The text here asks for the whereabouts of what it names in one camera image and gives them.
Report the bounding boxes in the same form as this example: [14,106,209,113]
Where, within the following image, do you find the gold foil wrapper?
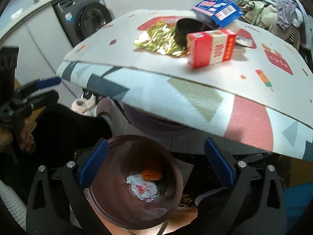
[133,20,187,57]

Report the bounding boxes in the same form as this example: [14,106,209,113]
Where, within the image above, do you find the black round bowl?
[174,18,216,47]

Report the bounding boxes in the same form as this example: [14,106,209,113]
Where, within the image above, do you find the red cardboard box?
[187,30,237,70]

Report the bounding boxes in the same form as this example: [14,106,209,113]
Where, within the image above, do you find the blue white carton box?
[192,0,244,28]

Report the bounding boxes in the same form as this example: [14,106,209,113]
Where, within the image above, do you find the grey knit sleeve forearm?
[0,181,27,231]

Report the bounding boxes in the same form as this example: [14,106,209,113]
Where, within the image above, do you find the brown round trash bin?
[85,135,183,230]

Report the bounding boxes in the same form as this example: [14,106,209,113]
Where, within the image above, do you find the pink fluffy slipper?
[71,97,96,117]

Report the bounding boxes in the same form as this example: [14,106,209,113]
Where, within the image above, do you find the dark front-load washing machine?
[54,0,113,47]

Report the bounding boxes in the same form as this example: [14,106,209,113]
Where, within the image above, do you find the white red crumpled wrapper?
[126,174,158,202]

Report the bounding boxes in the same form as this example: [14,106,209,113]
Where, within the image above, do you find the orange knitted item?
[141,168,162,181]

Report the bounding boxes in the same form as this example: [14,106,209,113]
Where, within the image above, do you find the patterned play mat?
[63,9,313,125]

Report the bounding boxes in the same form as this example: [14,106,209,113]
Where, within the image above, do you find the pile of clothes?
[231,0,312,49]

